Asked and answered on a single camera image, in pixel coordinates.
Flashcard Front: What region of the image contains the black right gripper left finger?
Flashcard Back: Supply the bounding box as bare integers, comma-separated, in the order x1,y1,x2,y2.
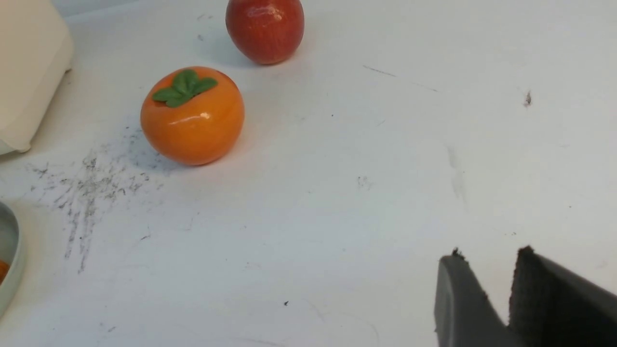
434,248,519,347

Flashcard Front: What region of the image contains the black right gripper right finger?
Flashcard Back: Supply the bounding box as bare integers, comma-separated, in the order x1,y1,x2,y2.
509,246,617,347

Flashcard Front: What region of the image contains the toasted bread slice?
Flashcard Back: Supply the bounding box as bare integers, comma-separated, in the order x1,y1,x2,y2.
0,260,10,284

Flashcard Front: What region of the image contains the orange persimmon with green leaf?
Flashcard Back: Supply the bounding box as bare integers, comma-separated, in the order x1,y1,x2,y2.
140,66,245,166

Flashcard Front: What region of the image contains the red apple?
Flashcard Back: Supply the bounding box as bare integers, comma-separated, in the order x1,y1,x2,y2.
225,0,305,65

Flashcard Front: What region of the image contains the light green round plate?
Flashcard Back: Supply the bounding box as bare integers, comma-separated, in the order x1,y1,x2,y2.
0,202,25,317

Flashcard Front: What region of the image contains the white two-slot toaster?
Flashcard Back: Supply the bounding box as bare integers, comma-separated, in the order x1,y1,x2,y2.
0,0,74,155

